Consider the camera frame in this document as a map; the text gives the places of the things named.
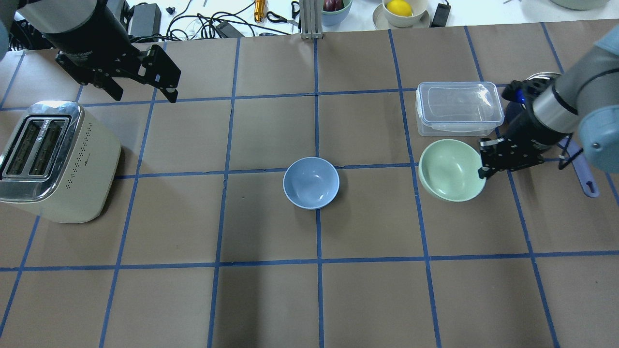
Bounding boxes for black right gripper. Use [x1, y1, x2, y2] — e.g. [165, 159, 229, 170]
[478, 78, 561, 180]

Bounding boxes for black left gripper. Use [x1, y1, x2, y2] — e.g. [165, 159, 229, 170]
[55, 29, 181, 103]

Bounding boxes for green bowl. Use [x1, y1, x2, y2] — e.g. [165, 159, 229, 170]
[418, 139, 486, 203]

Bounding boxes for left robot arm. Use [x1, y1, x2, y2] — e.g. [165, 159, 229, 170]
[1, 0, 181, 103]

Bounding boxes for cream bowl with lemon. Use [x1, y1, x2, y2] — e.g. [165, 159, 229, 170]
[373, 0, 430, 29]

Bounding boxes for blue fruit bowl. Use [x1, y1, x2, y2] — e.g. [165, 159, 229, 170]
[321, 0, 353, 26]

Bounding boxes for blue saucepan with lid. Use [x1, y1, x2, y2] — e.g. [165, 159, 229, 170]
[501, 72, 601, 198]

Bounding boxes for clear plastic container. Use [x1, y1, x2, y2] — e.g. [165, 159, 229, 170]
[415, 81, 505, 137]

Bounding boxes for cream toaster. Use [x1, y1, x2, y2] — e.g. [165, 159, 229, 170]
[0, 101, 122, 223]

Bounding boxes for black power adapter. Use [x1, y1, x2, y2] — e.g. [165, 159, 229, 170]
[429, 2, 451, 27]

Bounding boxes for scissors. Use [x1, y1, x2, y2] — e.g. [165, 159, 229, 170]
[266, 0, 300, 27]

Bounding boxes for orange handled tool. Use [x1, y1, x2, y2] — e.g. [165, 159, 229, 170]
[253, 0, 267, 23]

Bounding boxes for aluminium frame post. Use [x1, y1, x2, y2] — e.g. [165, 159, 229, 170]
[298, 0, 324, 40]

